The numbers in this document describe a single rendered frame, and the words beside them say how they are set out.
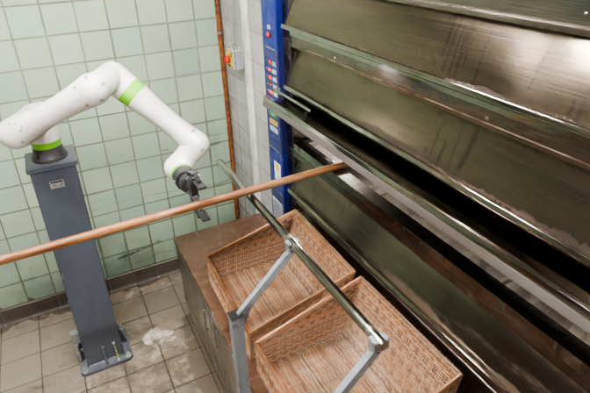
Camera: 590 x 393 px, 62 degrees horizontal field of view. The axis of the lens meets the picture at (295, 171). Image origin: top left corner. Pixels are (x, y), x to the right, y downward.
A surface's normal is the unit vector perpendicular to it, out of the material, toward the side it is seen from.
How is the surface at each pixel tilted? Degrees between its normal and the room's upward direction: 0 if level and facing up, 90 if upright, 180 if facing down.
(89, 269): 90
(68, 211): 90
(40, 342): 0
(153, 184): 90
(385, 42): 70
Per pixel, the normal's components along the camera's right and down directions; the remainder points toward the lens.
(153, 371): -0.03, -0.89
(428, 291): -0.84, -0.09
